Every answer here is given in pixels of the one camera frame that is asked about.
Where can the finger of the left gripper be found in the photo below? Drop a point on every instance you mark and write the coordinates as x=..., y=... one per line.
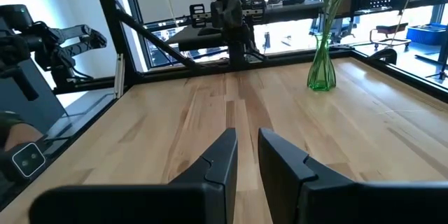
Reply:
x=259, y=9
x=197, y=15

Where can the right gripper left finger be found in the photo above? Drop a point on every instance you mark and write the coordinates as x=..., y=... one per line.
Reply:
x=210, y=196

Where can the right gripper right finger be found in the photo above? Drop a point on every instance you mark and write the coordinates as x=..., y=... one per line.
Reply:
x=297, y=189

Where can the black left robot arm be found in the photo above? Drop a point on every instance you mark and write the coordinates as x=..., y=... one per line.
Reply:
x=238, y=49

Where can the green glass vase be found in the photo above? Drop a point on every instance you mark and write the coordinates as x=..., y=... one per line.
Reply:
x=322, y=77

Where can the grey desk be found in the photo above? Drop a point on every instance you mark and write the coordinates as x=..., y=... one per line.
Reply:
x=290, y=8

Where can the black clamp device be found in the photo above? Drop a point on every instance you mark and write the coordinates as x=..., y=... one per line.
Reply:
x=294, y=0

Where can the rolling stool with red seat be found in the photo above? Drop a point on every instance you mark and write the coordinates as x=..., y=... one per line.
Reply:
x=390, y=28

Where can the black curved object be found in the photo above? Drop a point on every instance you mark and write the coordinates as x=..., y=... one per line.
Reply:
x=385, y=53

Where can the blue plastic bin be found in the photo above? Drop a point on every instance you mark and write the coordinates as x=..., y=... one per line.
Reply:
x=425, y=35

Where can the black smartphone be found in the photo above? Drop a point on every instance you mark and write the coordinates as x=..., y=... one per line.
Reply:
x=28, y=159

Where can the dark grey panel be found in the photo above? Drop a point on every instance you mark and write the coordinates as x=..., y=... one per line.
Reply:
x=35, y=105

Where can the black tripod stand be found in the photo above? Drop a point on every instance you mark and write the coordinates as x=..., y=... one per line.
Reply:
x=445, y=52

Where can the person's hand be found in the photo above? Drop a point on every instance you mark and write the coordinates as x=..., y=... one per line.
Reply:
x=21, y=136

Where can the person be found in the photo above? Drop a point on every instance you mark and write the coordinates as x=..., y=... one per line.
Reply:
x=8, y=119

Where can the black aluminium table frame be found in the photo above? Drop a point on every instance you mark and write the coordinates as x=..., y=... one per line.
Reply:
x=113, y=24

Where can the white frame bracket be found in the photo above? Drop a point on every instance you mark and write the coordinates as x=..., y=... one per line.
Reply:
x=119, y=77

